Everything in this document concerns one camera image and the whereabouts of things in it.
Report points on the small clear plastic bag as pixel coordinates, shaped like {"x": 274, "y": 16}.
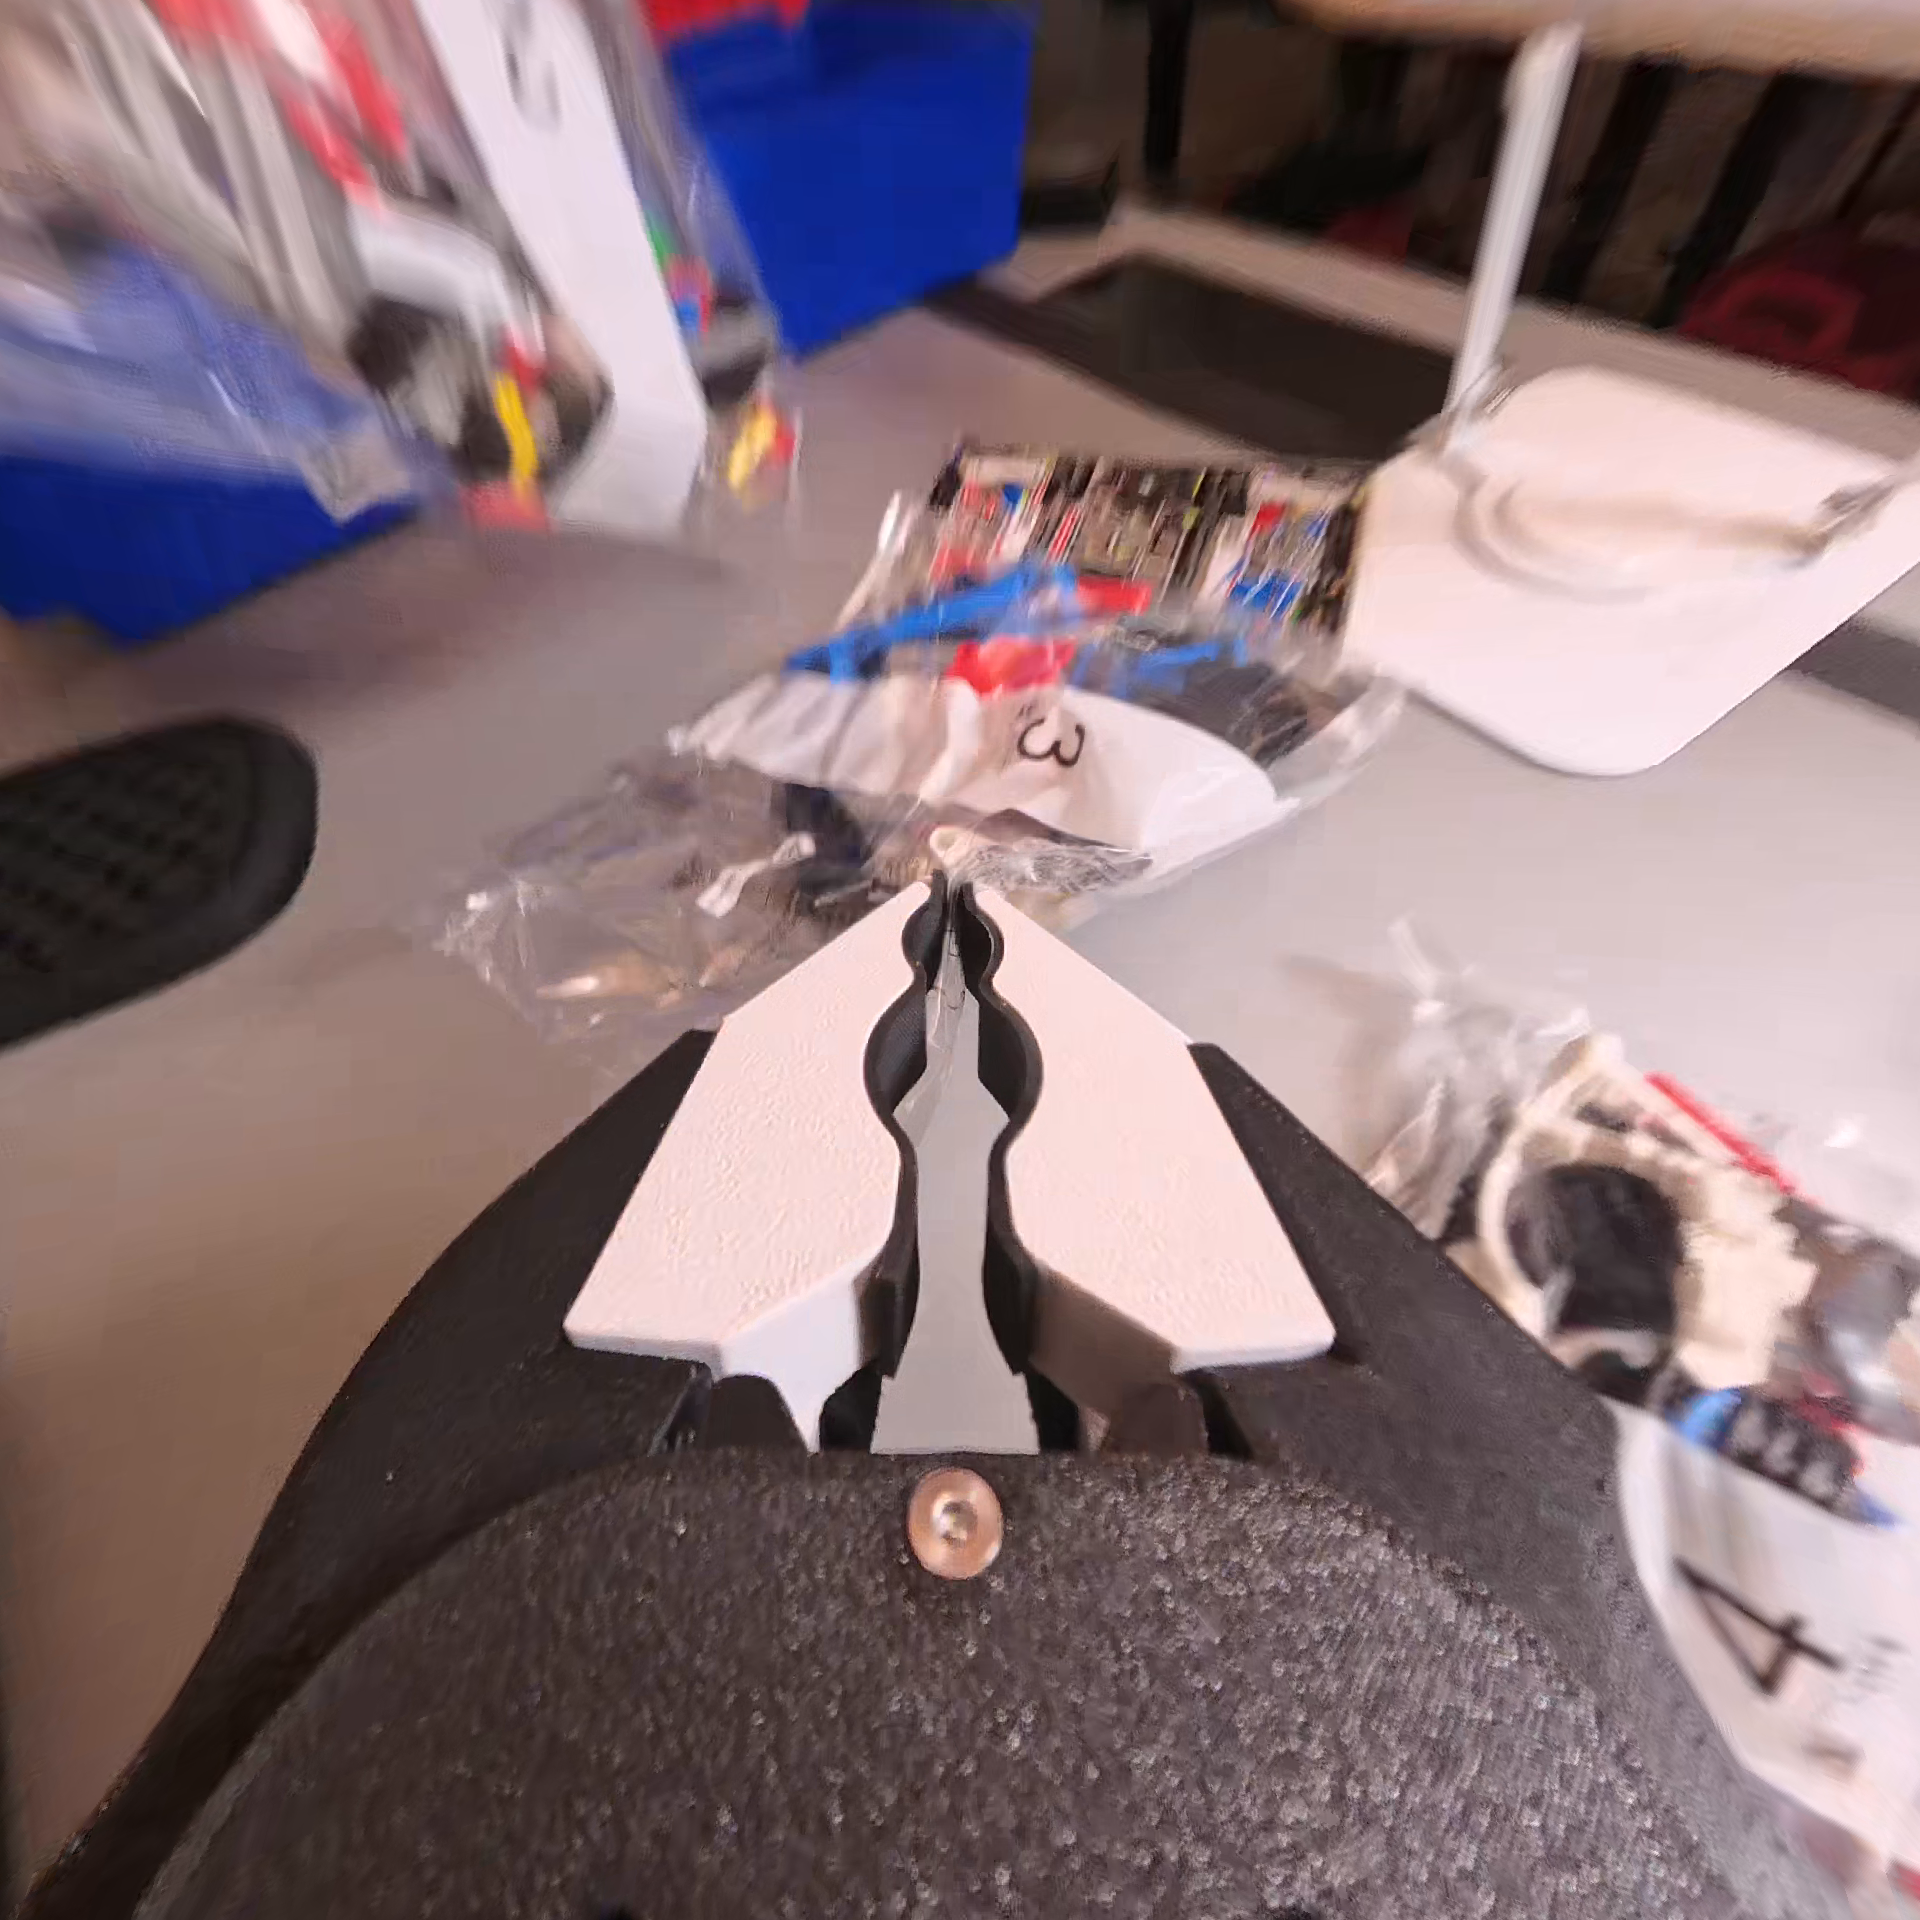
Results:
{"x": 646, "y": 901}

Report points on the black chair armrest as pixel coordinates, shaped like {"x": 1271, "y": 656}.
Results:
{"x": 135, "y": 869}

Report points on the black desk mat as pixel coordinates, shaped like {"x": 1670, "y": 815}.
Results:
{"x": 1201, "y": 360}

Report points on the lego parts bag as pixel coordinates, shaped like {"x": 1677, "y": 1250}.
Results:
{"x": 570, "y": 301}
{"x": 1142, "y": 765}
{"x": 1740, "y": 1636}

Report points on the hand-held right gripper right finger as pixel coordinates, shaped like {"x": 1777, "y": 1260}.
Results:
{"x": 1154, "y": 1200}

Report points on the holographic sticker sheet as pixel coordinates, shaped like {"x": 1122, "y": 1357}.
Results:
{"x": 1170, "y": 525}

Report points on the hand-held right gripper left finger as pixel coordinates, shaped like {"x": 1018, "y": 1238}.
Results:
{"x": 750, "y": 1200}

